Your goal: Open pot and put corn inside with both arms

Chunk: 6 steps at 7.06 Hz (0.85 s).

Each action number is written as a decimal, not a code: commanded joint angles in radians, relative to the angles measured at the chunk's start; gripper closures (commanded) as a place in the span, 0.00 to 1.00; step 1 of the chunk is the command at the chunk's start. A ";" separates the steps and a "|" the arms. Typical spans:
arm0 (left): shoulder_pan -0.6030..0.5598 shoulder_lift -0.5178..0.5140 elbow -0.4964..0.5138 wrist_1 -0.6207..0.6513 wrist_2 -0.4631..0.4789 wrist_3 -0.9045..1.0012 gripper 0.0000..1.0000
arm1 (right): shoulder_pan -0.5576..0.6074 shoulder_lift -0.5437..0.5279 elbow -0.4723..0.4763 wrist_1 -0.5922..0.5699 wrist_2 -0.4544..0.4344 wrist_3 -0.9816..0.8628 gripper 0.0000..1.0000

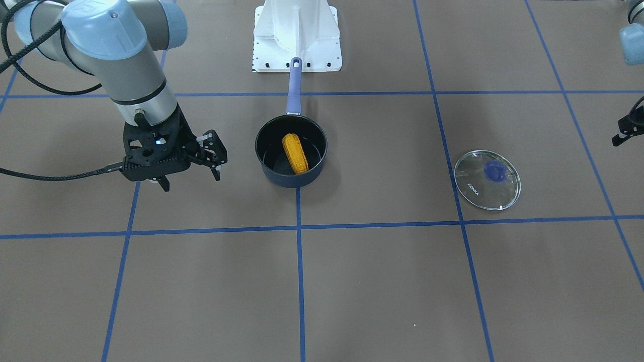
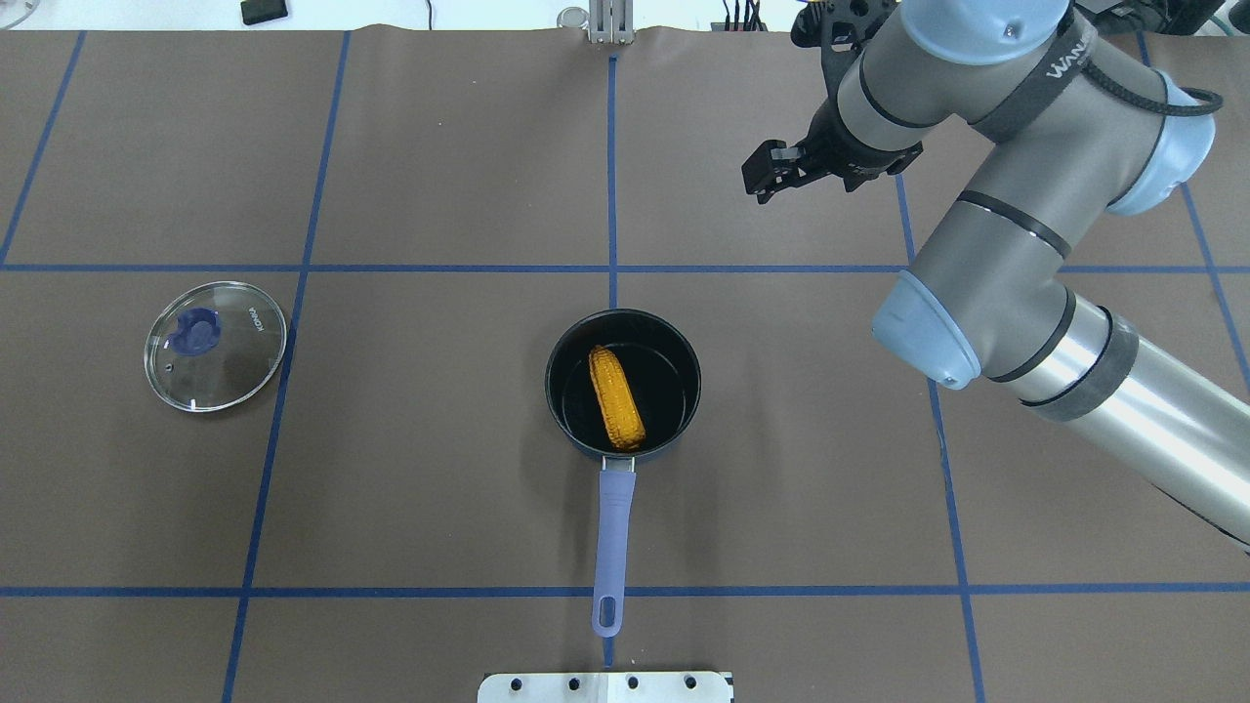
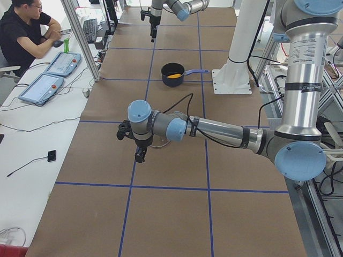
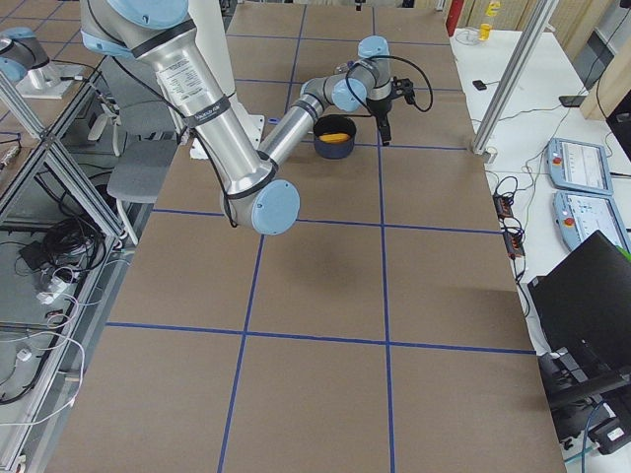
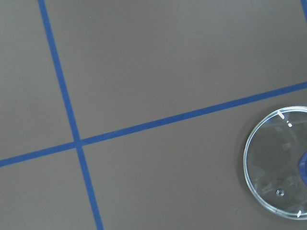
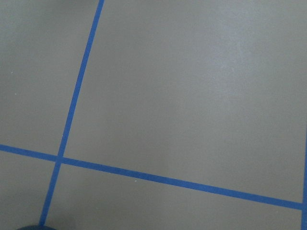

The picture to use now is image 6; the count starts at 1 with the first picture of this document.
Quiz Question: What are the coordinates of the dark blue saucepan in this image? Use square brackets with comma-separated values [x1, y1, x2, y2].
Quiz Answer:
[17, 225, 55, 230]

